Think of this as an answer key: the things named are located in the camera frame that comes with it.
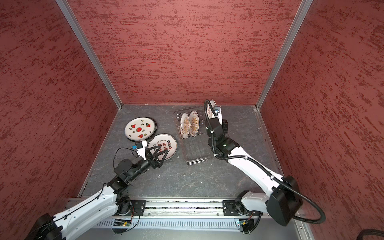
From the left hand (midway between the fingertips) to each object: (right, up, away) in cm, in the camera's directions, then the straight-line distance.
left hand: (165, 151), depth 75 cm
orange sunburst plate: (+8, +12, +25) cm, 29 cm away
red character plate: (-4, +1, +22) cm, 23 cm away
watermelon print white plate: (-24, +10, +28) cm, 38 cm away
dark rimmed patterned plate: (-24, +10, +28) cm, 38 cm away
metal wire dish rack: (+17, -3, +20) cm, 26 cm away
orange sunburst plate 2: (+15, +14, +23) cm, 30 cm away
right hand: (+28, +16, +2) cm, 32 cm away
